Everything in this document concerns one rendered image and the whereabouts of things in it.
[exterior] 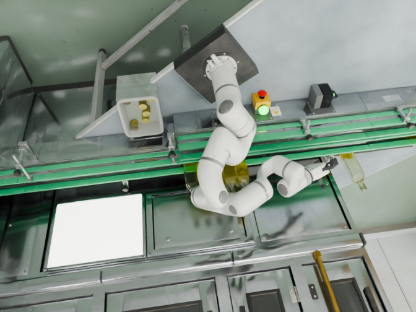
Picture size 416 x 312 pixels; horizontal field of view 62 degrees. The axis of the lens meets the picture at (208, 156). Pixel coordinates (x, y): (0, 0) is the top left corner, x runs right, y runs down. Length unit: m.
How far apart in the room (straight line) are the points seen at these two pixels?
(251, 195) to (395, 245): 4.28
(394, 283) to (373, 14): 3.99
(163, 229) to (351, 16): 1.18
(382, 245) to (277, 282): 3.84
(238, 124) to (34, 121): 1.41
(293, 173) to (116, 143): 0.84
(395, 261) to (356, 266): 3.62
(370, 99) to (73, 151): 1.41
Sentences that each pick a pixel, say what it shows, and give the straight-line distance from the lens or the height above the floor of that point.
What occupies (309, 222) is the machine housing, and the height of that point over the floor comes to 1.24.
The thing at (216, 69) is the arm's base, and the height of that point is 0.86.
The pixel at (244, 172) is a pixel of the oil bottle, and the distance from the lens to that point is 1.57.
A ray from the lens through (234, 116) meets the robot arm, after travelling 1.20.
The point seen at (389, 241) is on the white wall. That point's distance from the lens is 5.38.
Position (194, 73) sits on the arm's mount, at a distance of 1.45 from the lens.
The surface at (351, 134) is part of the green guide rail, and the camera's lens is 1.79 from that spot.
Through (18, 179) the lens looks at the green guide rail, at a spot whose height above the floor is 0.94.
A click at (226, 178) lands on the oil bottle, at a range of 1.55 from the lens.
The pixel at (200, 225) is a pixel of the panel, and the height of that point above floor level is 1.20.
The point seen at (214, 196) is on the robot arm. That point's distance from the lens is 1.10.
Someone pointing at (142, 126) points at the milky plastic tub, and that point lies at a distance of 1.65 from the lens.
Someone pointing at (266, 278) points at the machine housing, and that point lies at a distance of 1.56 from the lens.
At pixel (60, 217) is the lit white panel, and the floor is 1.07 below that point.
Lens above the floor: 1.96
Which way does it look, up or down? 39 degrees down
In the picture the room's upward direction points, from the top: 170 degrees clockwise
